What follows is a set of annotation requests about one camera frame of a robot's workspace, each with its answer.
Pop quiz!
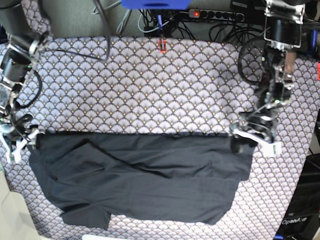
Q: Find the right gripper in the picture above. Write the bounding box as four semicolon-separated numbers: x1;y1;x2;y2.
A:
0;127;40;163

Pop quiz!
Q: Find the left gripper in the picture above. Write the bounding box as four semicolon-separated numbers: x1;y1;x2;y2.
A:
229;112;282;157

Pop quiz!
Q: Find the dark navy T-shirt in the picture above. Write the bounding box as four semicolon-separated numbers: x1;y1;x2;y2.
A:
29;132;254;229

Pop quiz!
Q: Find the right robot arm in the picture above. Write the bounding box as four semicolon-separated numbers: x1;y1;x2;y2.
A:
0;0;49;164

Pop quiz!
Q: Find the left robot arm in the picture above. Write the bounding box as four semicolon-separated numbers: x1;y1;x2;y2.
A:
229;0;307;157

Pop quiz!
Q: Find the black OpenArm box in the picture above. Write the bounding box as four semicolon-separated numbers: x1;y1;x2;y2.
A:
273;154;320;240

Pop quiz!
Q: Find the red clamp right edge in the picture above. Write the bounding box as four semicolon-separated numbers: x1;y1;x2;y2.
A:
317;62;320;80

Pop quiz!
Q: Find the red black table clamp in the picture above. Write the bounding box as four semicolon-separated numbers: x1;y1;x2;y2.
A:
158;33;167;53

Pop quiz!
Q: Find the white power strip red switch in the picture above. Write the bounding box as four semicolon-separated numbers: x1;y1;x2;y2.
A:
187;9;245;23

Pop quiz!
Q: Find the black cable bundle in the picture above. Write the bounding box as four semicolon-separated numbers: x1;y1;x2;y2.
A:
92;0;263;43

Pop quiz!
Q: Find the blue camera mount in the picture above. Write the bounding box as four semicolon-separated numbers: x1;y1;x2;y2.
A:
121;0;191;10

